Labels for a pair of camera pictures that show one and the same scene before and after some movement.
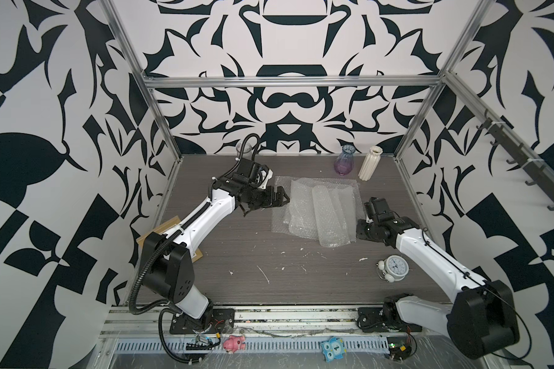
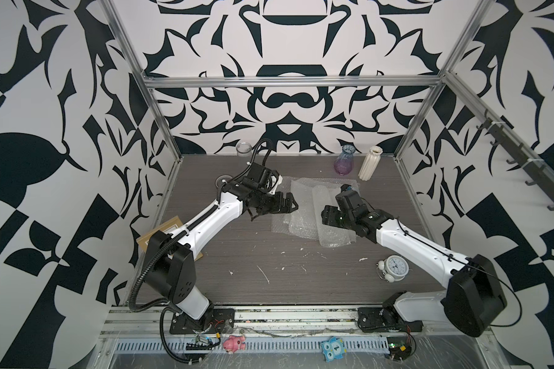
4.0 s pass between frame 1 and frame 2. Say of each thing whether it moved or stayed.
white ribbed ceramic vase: stayed
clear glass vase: stayed
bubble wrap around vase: stayed
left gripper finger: moved
